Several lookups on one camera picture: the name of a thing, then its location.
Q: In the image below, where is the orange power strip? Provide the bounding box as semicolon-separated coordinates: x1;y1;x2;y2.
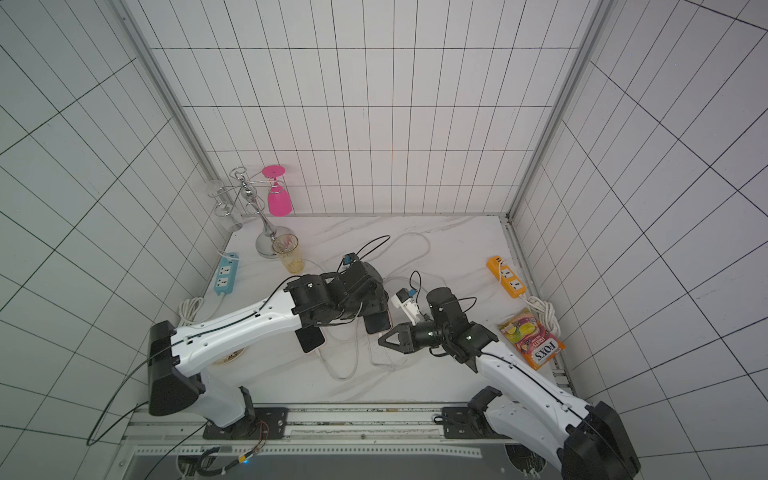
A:
486;256;527;299

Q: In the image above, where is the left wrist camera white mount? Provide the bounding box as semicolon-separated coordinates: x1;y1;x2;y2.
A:
336;252;359;273

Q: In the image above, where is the red bowl on plate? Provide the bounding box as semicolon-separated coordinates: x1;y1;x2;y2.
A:
214;348;245;365

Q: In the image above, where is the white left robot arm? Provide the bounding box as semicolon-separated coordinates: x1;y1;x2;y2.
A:
147;254;391;430

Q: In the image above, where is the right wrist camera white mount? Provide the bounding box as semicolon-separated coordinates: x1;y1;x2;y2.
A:
390;288;426;325

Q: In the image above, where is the white coiled cord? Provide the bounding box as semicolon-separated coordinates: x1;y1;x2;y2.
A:
177;296;206;328
525;295;562;338

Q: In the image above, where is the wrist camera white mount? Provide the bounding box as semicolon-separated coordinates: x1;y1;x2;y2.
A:
390;288;426;325
336;252;359;273

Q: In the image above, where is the white coiled cord left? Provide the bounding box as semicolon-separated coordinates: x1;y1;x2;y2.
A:
177;296;206;328

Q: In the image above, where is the teal power strip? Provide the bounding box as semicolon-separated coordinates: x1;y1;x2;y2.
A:
213;253;240;295

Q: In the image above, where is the colourful candy bag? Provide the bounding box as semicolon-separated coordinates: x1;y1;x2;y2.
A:
497;308;566;370

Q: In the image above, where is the white coiled cord right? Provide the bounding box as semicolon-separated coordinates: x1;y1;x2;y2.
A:
525;295;562;338

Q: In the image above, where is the white charging cable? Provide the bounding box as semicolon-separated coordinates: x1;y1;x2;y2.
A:
311;231;433;382

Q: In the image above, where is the pink wine glass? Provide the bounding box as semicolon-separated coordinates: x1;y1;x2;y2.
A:
262;165;293;217

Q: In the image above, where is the metal base rail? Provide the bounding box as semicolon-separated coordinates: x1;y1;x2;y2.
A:
122;400;601;475

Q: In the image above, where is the yellow tinted drinking glass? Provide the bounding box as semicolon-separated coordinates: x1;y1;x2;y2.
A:
272;234;305;275

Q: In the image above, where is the clear wine glass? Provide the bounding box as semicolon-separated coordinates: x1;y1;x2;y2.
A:
206;180;243;233

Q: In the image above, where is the chrome glass holder stand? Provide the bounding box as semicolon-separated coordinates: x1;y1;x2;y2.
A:
223;166;293;259

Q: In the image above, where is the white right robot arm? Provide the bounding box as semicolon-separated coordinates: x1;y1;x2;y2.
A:
378;287;641;479

